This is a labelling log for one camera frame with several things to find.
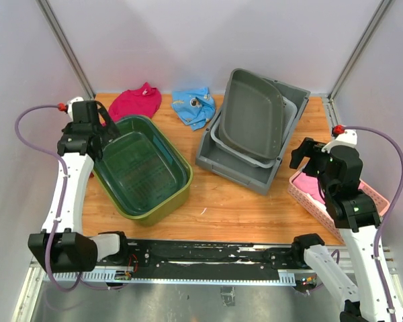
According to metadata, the clear teal plastic tub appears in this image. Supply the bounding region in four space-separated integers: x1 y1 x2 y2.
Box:
95 115 188 215

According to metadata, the dark grey plastic tub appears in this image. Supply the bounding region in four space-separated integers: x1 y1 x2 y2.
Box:
219 68 284 160

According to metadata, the olive green slotted basket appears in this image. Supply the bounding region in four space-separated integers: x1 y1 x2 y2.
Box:
91 114 193 227

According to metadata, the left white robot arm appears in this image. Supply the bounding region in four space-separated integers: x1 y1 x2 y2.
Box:
28 97 130 274

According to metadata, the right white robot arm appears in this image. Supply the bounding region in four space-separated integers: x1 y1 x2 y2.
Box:
289 138 403 321

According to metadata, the pink folded cloth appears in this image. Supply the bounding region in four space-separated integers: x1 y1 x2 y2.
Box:
292 172 324 204

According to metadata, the light grey perforated basket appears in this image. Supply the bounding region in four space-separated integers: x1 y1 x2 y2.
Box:
210 97 298 168

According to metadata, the pink plastic basket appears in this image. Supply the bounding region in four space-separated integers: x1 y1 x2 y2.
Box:
287 169 390 243

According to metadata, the magenta cloth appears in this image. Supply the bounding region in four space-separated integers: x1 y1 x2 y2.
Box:
108 82 162 123

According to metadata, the blue printed cloth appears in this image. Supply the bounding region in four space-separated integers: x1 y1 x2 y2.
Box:
171 87 216 131

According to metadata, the large grey storage bin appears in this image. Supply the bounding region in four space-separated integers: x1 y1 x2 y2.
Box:
195 77 311 195

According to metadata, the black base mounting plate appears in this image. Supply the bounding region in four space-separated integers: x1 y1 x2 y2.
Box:
97 239 308 275

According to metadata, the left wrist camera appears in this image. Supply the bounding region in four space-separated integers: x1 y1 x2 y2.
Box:
58 97 84 120

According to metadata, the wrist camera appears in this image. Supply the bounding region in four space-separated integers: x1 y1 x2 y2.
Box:
58 97 84 120
322 125 357 153

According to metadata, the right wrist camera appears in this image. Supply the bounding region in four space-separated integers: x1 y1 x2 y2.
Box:
322 125 357 153

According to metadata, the slotted cable duct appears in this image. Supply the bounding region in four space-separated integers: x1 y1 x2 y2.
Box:
42 268 297 286

